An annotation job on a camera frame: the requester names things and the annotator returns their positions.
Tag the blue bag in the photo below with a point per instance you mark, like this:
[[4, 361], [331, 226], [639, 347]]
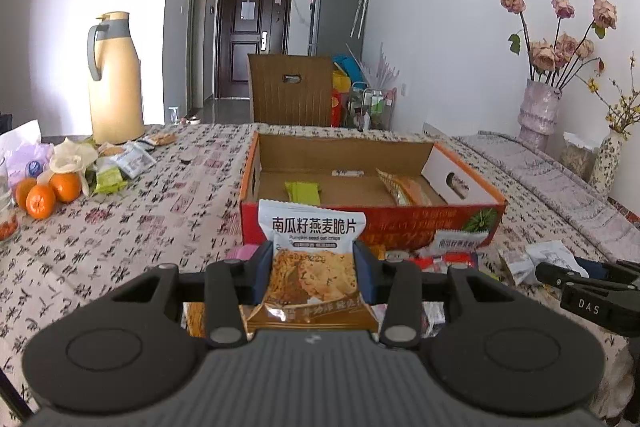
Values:
[[350, 66]]

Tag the grey quilted cloth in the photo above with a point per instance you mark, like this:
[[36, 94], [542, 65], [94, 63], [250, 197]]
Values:
[[540, 187]]

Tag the pale purple pampas bundle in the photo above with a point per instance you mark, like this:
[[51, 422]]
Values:
[[382, 67]]

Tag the dark cloth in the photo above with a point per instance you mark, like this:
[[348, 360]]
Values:
[[5, 122]]

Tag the yellow bag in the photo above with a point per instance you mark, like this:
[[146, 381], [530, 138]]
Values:
[[342, 81]]

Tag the clear folded umbrella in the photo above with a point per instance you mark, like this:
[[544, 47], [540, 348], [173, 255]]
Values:
[[361, 7]]

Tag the red snack packet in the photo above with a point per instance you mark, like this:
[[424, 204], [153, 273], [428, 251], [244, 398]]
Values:
[[435, 263]]

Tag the white grey-print snack packet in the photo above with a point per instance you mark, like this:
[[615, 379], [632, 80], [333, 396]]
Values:
[[134, 161]]

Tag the pink snack packet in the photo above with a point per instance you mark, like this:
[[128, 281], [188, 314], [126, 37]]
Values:
[[245, 252]]

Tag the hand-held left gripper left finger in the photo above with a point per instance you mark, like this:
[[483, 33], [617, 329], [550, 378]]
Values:
[[261, 274]]

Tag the orange cracker snack packet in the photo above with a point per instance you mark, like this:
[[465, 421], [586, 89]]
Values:
[[195, 319]]

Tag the light green snack packet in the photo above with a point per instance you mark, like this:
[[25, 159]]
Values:
[[110, 181]]

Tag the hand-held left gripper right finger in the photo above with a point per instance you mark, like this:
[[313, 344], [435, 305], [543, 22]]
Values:
[[365, 274]]

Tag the beige thermos jug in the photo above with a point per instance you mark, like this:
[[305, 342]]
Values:
[[117, 97]]

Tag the floral patterned vase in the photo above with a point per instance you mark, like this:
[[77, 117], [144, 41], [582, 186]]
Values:
[[606, 167]]

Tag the yellow flower branches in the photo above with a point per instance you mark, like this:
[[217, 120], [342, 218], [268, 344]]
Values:
[[622, 107]]

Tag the clear biscuit packet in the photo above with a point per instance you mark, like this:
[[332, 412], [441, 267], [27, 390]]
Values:
[[112, 150], [161, 139]]

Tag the purple tissue packet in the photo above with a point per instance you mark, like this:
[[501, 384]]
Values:
[[25, 152]]

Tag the red cardboard box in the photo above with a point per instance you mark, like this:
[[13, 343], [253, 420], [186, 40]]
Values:
[[400, 217]]

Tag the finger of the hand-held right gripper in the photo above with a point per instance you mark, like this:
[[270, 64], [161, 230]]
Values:
[[555, 274], [590, 267]]

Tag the red gift box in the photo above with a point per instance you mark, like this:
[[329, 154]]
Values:
[[339, 107]]

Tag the dark brown door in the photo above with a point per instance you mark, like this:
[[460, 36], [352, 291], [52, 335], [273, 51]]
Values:
[[252, 47]]

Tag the orange mandarin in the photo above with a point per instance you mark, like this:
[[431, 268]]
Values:
[[41, 202], [22, 191], [66, 187]]

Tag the pink textured vase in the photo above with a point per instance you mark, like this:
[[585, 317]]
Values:
[[539, 112]]

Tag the white zigzag-edge snack packet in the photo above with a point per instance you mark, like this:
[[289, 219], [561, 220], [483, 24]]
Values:
[[457, 241]]

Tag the grey refrigerator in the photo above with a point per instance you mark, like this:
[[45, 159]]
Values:
[[335, 22]]

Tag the lidded glass storage jar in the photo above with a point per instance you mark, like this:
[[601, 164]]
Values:
[[577, 157]]

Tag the white oat crisp snack packet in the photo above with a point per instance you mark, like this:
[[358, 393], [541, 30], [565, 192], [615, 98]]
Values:
[[310, 227]]

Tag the pale crumpled plastic bag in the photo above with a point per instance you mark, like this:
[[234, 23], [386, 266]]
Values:
[[72, 157]]

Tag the dried pink roses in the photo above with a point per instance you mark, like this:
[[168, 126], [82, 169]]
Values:
[[560, 47]]

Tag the small white sachet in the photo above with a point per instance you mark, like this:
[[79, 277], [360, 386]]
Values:
[[346, 172]]

